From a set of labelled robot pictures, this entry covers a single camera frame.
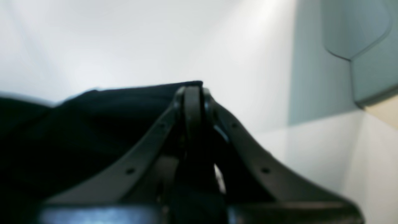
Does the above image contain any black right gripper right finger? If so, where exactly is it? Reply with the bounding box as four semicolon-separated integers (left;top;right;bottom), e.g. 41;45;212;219
200;88;364;224

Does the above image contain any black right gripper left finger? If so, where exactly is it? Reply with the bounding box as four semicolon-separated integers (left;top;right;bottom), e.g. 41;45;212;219
37;86;195;224

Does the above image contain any black T-shirt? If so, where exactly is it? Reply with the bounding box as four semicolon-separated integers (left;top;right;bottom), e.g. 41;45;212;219
0;81;203;224

